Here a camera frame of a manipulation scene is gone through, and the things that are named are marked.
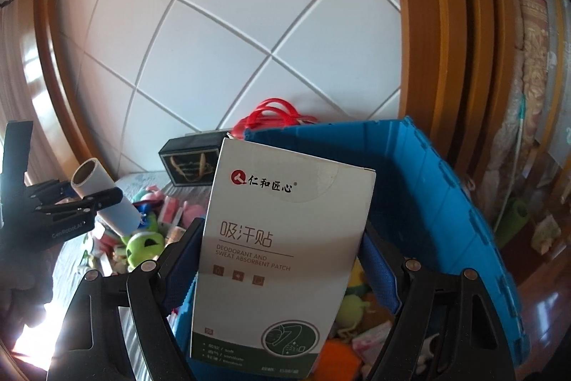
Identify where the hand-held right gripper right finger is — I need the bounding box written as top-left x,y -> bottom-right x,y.
357,225 -> 525,381

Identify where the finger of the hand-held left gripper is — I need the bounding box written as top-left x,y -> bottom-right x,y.
24,179 -> 74,203
33,186 -> 124,216

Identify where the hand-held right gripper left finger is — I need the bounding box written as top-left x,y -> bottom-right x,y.
47,217 -> 206,381

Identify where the white lint roller refill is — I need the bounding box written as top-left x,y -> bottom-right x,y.
71,158 -> 142,238

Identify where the blue folding crate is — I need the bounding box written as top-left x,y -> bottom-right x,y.
167,117 -> 525,381

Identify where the white and green patch box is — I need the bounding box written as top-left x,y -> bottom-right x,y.
190,132 -> 377,379

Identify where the yellow green plush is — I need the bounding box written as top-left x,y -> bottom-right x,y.
334,260 -> 381,334

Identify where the green frog plush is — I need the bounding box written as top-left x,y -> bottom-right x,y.
125,214 -> 166,270

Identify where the pink and white box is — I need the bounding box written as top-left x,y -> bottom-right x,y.
157,195 -> 180,226

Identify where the pink packet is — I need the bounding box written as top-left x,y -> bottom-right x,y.
352,322 -> 394,365

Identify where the black box with gold print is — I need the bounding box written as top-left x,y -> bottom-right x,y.
160,130 -> 233,187

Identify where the orange soft item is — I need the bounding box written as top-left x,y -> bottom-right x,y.
319,339 -> 363,381

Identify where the green foam roll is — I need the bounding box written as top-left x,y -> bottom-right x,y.
493,198 -> 530,251

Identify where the white quilted headboard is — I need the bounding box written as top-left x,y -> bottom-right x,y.
47,0 -> 404,175

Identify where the wooden headboard frame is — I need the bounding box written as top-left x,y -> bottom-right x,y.
0,0 -> 520,203

